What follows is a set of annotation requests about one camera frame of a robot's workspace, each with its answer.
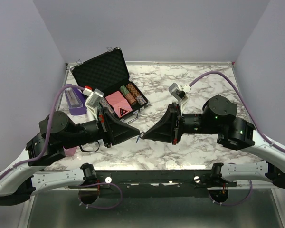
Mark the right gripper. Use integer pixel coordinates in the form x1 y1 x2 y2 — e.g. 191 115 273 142
143 103 221 145

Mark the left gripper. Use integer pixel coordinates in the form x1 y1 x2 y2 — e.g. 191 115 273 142
63 107 142 150

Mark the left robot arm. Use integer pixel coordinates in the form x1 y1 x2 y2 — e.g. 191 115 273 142
0 108 140 206

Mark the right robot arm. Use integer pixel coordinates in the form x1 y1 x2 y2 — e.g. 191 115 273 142
142 95 285 189

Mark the pink playing card deck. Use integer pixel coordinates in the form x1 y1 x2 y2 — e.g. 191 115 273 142
105 91 132 118

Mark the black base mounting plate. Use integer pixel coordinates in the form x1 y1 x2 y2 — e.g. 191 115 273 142
68 170 238 198

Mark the pink box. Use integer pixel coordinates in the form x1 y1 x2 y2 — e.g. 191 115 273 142
64 147 77 157

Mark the purple metronome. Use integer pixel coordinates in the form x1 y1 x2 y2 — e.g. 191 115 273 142
64 88 87 116

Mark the black poker chip case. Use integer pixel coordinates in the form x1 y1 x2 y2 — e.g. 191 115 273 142
71 47 150 120

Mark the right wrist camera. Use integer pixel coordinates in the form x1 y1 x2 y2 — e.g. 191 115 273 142
169 83 191 104

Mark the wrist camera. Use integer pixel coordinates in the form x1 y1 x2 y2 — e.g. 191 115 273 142
169 83 191 104
83 86 104 120

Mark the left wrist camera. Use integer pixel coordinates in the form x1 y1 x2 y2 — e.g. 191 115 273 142
83 86 104 120

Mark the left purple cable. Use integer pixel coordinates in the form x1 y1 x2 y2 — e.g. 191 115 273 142
0 85 92 190

